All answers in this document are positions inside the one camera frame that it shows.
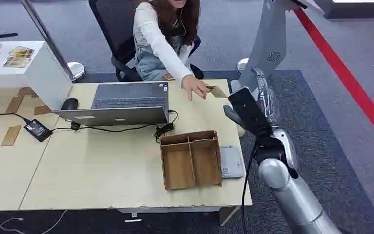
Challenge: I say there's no wooden card box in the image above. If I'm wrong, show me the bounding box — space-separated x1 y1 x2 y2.
159 130 223 191

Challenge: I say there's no brown printed card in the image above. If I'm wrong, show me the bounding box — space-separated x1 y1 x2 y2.
206 85 229 99

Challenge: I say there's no black laptop charging cable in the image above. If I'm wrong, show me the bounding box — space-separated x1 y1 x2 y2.
50 110 179 143

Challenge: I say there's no white cabinet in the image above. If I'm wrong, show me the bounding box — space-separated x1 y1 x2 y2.
0 41 74 111

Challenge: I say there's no red barrier belt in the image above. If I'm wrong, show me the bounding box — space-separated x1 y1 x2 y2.
293 7 374 151

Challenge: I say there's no dark floor rug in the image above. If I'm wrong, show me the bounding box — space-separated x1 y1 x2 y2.
74 69 374 234

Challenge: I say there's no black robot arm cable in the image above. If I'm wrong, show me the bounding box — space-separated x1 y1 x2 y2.
240 142 259 234

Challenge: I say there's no grey display stand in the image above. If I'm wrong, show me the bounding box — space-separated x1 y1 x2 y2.
230 0 308 95

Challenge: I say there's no black computer mouse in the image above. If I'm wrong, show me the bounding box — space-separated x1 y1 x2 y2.
60 97 79 111

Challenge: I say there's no pale desk leg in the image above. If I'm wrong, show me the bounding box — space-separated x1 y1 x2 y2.
218 206 240 227

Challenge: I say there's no person's right hand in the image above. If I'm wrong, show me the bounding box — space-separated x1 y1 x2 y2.
181 75 212 101

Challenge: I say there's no long brown wooden strip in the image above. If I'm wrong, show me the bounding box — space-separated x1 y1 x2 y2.
0 125 22 147

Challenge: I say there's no clear plastic wrapping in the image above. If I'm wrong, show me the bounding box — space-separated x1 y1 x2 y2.
253 68 281 127

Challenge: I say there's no person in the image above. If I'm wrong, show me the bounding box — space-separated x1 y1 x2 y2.
132 0 212 101

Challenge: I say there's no chrome stanchion post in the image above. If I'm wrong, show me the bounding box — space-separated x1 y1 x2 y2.
20 0 86 82

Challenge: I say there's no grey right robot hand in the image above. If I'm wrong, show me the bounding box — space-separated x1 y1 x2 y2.
223 86 274 138

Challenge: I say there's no chrome round base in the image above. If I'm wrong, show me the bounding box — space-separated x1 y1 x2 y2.
237 57 250 76

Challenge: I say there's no grey laptop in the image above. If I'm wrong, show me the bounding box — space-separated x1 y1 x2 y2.
52 82 170 127

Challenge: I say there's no dark grey plinth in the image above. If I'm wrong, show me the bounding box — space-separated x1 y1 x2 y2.
314 0 374 20

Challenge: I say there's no pale grey card case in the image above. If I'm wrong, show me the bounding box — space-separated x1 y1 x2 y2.
220 145 245 179

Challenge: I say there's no yellow printed booklet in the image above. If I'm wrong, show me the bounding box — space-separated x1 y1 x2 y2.
3 46 35 68

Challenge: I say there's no white earphone cable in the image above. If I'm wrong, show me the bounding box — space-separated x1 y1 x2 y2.
178 7 187 38

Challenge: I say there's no black power adapter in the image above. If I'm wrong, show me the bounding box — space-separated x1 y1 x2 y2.
23 118 53 143

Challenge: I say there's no white floor cable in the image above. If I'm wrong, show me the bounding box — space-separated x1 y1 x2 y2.
0 210 68 234

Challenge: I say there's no black office chair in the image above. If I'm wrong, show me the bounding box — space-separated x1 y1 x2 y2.
88 0 205 82

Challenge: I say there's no black mains cable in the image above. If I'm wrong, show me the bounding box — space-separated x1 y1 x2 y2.
0 112 30 124

